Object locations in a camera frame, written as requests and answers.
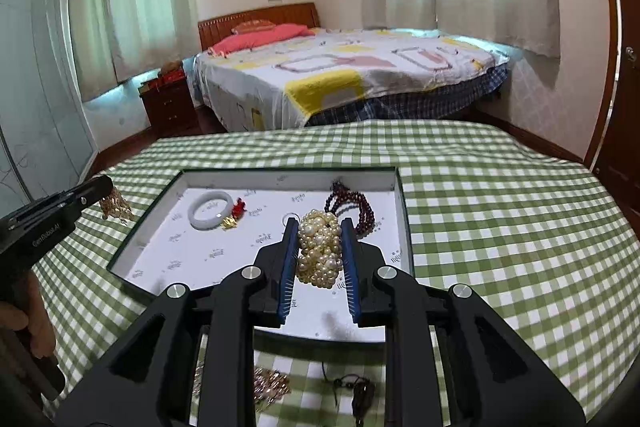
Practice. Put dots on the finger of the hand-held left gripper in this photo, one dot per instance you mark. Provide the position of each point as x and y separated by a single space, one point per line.
87 192

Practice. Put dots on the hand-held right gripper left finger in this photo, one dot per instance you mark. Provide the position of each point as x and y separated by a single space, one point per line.
287 267

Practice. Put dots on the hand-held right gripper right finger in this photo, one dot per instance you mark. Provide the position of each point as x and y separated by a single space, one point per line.
350 272

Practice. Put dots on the rhinestone leaf brooch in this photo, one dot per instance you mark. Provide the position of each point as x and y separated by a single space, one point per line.
115 206

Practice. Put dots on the pearl cluster brooch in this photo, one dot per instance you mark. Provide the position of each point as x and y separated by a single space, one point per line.
320 252

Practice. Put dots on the dark green shallow box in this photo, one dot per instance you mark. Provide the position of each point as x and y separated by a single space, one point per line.
225 252

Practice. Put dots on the red and gold charm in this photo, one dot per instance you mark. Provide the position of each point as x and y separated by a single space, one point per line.
240 208

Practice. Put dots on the white jade bangle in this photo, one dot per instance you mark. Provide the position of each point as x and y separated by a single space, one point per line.
210 224

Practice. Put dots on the rose gold brooch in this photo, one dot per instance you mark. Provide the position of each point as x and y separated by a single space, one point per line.
272 384

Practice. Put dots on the person's left hand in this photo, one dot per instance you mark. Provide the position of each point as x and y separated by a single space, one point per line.
42 322

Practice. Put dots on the dark wooden nightstand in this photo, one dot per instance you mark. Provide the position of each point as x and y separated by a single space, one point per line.
170 107

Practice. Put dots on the glass sliding door wardrobe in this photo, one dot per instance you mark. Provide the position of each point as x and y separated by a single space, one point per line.
40 82

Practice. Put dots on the red box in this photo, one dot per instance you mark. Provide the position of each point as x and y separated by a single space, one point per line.
170 80

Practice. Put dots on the brown soft toy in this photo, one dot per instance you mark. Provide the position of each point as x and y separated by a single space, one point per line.
171 68

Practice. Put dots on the green checked tablecloth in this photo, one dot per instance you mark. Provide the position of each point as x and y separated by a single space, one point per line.
500 207

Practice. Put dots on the blue plaid bed sheet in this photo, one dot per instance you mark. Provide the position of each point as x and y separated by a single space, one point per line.
400 107

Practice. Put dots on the bed with patterned sheet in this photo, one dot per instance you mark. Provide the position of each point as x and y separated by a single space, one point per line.
375 67

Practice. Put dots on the pink pillow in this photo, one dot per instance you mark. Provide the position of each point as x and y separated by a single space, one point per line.
260 37

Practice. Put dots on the red patterned pillow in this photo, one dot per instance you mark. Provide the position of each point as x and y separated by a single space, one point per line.
252 26

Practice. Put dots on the wooden bed headboard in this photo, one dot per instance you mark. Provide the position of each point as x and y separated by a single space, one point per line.
280 14

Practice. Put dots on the brown wooden door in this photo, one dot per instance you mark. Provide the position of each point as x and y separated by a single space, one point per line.
625 107

